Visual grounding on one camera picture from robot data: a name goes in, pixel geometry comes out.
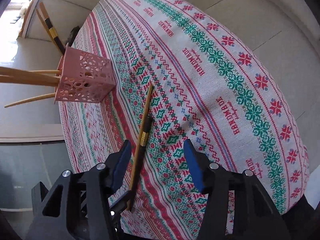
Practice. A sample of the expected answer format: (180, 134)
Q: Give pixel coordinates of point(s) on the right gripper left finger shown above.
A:
(76, 206)

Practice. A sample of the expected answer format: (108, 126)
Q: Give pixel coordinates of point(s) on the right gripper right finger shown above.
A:
(255, 214)

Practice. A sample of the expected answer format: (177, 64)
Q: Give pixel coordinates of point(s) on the black gold-banded chopstick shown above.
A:
(139, 157)

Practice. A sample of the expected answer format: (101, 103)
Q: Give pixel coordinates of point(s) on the thick long bamboo chopstick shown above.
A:
(17, 76)

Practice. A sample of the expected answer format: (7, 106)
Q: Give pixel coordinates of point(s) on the long thin bamboo chopstick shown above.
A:
(55, 72)

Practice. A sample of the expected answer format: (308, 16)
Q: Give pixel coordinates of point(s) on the bamboo chopstick lower holder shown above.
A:
(36, 98)

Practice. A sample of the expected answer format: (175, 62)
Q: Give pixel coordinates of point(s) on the pink perforated utensil holder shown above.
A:
(85, 77)

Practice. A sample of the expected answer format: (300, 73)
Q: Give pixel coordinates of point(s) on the patterned handmade tablecloth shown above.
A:
(207, 87)

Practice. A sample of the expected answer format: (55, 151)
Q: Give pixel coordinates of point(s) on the black trash bin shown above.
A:
(72, 35)

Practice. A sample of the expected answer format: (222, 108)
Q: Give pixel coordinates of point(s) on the black gold chopstick in holder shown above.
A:
(51, 28)

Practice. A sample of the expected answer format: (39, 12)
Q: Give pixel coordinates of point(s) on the bamboo chopstick in holder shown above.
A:
(47, 30)

